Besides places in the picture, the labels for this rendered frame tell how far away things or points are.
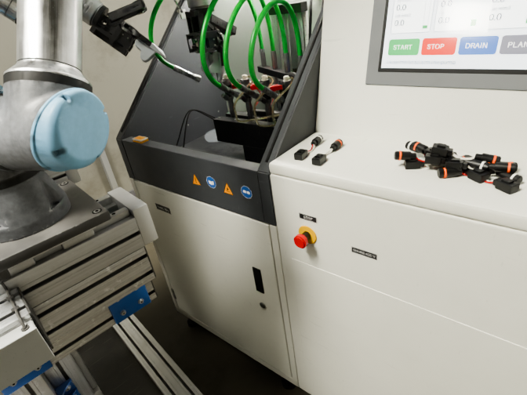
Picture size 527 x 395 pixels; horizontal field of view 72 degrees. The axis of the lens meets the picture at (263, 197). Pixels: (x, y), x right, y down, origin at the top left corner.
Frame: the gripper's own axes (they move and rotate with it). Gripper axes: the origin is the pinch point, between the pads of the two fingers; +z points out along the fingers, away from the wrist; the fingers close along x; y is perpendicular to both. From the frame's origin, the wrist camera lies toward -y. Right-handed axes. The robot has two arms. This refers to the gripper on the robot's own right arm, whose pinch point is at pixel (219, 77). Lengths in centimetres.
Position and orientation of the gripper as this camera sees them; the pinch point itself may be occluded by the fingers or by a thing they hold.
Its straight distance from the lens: 123.6
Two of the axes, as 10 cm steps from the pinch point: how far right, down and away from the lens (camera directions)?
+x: 7.8, 2.2, -5.9
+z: 1.3, 8.6, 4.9
